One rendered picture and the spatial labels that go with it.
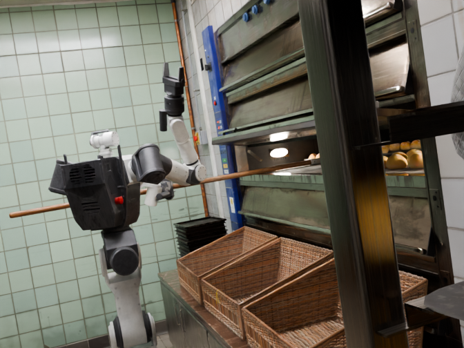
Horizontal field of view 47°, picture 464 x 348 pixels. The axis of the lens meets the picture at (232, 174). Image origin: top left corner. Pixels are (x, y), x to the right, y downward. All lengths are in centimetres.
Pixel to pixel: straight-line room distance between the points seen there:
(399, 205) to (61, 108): 281
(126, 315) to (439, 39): 167
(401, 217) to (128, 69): 278
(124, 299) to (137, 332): 15
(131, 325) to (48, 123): 207
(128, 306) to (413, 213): 129
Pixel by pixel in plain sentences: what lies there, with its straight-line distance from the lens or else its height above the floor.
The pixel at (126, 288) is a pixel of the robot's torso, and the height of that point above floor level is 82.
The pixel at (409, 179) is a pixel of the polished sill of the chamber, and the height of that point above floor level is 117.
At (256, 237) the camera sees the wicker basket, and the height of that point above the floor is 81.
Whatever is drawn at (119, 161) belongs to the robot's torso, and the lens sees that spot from 227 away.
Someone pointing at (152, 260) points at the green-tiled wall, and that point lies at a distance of 421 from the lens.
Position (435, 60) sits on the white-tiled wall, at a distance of 168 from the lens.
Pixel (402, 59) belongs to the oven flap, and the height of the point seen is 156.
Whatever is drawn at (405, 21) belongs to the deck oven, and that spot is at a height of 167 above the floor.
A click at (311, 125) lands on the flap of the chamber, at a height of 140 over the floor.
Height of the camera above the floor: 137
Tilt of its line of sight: 3 degrees down
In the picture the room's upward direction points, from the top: 9 degrees counter-clockwise
